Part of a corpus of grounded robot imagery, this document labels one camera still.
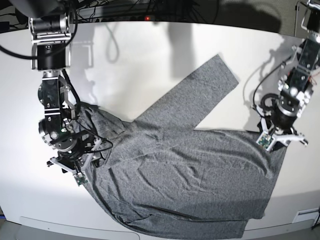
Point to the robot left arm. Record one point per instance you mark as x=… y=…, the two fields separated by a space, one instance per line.
x=296 y=86

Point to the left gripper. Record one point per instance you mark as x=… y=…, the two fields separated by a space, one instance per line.
x=278 y=124

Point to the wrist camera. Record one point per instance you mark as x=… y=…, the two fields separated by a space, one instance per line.
x=80 y=178
x=266 y=141

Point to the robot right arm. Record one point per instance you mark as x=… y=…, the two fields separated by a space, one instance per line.
x=53 y=26

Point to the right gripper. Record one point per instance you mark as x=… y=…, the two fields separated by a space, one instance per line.
x=77 y=155

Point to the grey long-sleeve T-shirt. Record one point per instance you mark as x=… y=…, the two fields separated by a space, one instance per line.
x=162 y=177

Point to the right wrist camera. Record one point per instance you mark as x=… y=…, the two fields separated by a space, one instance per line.
x=80 y=178

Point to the white metal stand frame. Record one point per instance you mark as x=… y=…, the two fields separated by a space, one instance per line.
x=301 y=19

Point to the black power strip red light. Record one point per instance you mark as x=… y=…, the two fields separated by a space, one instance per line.
x=141 y=18

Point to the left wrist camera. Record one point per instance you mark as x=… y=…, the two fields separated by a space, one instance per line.
x=266 y=141

